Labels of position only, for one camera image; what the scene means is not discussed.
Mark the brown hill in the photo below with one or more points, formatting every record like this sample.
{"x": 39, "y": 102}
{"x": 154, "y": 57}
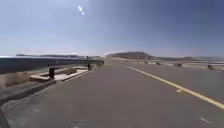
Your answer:
{"x": 133, "y": 55}

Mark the grey asphalt road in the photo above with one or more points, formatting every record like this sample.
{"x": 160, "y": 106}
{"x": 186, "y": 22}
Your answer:
{"x": 113, "y": 96}

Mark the low concrete platform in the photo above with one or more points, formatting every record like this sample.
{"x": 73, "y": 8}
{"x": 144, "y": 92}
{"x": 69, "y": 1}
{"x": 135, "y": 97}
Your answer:
{"x": 60, "y": 74}

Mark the dark bollard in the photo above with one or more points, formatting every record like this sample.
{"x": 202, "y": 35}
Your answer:
{"x": 51, "y": 72}

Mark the yellow painted line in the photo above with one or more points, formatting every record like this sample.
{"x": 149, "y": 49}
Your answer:
{"x": 173, "y": 85}

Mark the roadside guardrail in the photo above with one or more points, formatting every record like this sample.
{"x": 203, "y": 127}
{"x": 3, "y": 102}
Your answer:
{"x": 180, "y": 62}

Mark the blue water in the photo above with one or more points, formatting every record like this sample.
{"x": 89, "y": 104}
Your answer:
{"x": 30, "y": 63}

